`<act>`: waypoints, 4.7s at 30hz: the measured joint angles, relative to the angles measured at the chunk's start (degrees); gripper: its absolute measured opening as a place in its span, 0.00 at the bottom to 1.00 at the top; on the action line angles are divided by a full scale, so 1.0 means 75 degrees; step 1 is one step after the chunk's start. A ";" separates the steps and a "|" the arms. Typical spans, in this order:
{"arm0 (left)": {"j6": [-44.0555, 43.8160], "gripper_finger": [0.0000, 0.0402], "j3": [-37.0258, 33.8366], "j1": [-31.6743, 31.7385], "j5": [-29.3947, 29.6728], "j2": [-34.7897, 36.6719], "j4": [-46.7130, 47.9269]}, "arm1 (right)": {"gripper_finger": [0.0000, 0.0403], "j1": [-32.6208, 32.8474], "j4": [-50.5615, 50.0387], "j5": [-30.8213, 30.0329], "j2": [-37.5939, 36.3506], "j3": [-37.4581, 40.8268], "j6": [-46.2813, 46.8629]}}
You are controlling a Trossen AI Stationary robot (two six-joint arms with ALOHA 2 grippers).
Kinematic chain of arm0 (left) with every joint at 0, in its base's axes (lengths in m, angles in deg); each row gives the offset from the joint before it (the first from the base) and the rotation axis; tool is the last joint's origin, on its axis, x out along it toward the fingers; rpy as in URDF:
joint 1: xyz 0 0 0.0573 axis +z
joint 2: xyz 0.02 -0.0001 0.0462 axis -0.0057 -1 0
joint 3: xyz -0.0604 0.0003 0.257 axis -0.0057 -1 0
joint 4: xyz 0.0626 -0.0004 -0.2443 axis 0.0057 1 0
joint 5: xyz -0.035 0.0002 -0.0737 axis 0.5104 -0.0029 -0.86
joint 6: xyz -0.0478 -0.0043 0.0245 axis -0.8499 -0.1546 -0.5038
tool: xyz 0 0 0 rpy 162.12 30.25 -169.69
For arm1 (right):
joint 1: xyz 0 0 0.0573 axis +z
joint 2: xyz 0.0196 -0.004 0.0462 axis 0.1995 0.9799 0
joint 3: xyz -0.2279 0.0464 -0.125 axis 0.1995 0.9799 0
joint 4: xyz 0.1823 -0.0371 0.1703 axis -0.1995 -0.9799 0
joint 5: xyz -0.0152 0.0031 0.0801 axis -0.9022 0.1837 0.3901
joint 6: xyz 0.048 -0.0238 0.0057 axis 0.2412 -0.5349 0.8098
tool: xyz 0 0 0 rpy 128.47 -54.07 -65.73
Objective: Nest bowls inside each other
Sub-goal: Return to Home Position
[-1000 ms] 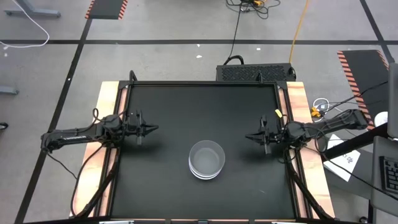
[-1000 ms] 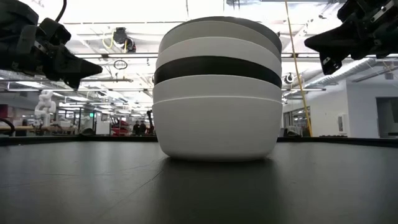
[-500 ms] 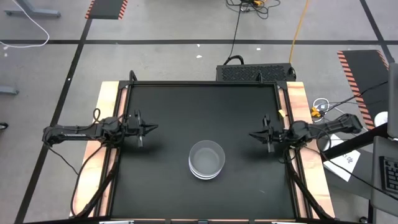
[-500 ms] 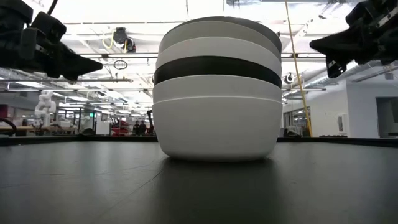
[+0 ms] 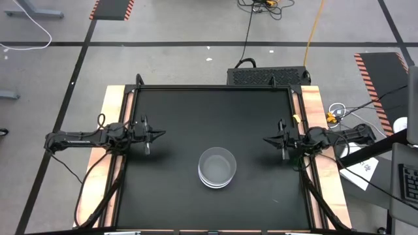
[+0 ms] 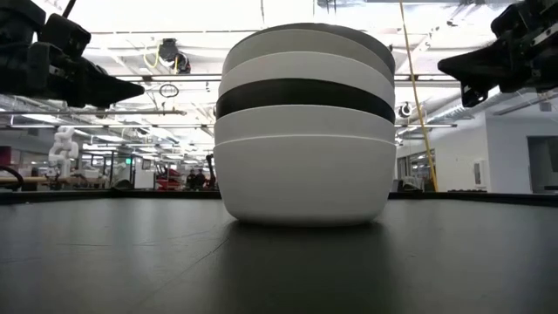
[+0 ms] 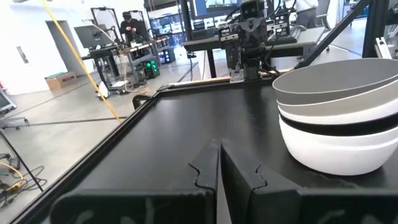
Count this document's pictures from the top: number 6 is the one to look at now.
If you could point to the white wall panel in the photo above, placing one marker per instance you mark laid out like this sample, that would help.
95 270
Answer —
479 174

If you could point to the glass partition window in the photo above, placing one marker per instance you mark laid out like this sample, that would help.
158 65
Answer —
414 170

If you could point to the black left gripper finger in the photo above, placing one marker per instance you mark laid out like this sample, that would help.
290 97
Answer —
104 87

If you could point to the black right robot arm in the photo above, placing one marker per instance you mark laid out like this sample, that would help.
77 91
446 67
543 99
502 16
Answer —
545 6

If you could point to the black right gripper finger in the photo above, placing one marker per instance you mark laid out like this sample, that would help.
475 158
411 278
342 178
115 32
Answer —
475 65
473 95

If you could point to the red machine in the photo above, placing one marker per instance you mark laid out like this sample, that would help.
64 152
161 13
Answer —
168 181

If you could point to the black bowl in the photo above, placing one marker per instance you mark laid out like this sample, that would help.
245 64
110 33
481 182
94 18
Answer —
305 92

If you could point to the round ceiling fixture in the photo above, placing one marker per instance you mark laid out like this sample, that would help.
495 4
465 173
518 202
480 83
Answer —
405 109

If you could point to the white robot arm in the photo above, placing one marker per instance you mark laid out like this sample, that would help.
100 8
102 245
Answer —
63 150

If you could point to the person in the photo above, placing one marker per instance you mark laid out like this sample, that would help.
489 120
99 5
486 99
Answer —
201 179
192 179

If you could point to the white bowl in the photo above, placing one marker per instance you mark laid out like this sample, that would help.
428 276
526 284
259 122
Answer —
301 41
305 122
305 183
305 65

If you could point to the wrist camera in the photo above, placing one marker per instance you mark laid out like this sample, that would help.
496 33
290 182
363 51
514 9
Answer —
510 19
65 35

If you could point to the grey door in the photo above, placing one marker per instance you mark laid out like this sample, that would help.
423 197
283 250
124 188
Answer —
542 165

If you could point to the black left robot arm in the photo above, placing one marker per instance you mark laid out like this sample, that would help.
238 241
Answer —
17 17

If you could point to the light grey bowl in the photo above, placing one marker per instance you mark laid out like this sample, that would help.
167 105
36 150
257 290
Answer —
370 43

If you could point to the black hanging ceiling device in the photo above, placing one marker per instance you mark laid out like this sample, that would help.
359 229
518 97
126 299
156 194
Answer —
170 50

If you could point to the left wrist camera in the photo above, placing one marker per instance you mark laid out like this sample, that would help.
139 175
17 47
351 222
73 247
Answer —
65 35

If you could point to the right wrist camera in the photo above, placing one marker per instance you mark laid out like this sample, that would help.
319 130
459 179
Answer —
510 19

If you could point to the slim black robot arm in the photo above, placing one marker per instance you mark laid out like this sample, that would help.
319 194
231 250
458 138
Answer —
211 170

